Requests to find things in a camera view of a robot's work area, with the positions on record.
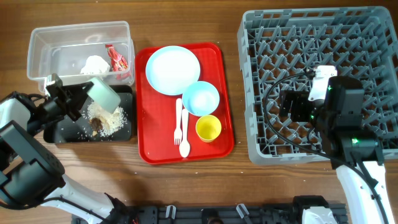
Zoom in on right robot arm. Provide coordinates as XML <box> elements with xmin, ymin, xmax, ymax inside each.
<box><xmin>279</xmin><ymin>76</ymin><xmax>394</xmax><ymax>223</ymax></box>

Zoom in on yellow cup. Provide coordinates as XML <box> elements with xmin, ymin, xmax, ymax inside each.
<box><xmin>195</xmin><ymin>114</ymin><xmax>222</xmax><ymax>142</ymax></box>

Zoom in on grey dishwasher rack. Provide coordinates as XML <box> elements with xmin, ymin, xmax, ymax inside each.
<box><xmin>237</xmin><ymin>6</ymin><xmax>397</xmax><ymax>165</ymax></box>

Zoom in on green bowl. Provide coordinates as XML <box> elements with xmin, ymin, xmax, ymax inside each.
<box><xmin>87</xmin><ymin>77</ymin><xmax>121</xmax><ymax>113</ymax></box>

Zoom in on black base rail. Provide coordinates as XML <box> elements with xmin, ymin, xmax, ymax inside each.
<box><xmin>71</xmin><ymin>195</ymin><xmax>348</xmax><ymax>224</ymax></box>

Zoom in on pink plastic fork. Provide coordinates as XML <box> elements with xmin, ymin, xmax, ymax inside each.
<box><xmin>174</xmin><ymin>98</ymin><xmax>183</xmax><ymax>145</ymax></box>

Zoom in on light blue bowl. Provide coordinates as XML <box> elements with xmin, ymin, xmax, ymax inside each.
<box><xmin>182</xmin><ymin>81</ymin><xmax>220</xmax><ymax>116</ymax></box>

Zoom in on rice and food scraps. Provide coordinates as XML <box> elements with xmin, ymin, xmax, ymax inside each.
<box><xmin>83</xmin><ymin>102</ymin><xmax>127</xmax><ymax>137</ymax></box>

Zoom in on white plastic spoon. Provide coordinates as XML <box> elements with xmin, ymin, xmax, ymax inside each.
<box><xmin>179</xmin><ymin>109</ymin><xmax>190</xmax><ymax>158</ymax></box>

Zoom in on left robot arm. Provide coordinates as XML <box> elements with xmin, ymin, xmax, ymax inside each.
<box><xmin>1</xmin><ymin>73</ymin><xmax>134</xmax><ymax>223</ymax></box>

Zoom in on clear plastic bin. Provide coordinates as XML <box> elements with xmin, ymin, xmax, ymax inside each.
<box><xmin>27</xmin><ymin>21</ymin><xmax>135</xmax><ymax>93</ymax></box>

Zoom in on black tray bin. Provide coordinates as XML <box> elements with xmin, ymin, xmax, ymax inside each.
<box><xmin>43</xmin><ymin>85</ymin><xmax>136</xmax><ymax>144</ymax></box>

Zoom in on red snack wrapper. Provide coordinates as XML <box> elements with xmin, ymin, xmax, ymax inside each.
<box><xmin>105</xmin><ymin>44</ymin><xmax>131</xmax><ymax>80</ymax></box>

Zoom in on light blue plate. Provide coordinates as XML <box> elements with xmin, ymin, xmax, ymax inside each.
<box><xmin>146</xmin><ymin>45</ymin><xmax>201</xmax><ymax>96</ymax></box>

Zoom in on crumpled white tissue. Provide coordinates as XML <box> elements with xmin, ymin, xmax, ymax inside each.
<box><xmin>80</xmin><ymin>55</ymin><xmax>111</xmax><ymax>75</ymax></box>

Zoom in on red plastic tray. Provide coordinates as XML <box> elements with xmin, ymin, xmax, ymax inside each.
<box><xmin>135</xmin><ymin>42</ymin><xmax>234</xmax><ymax>165</ymax></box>

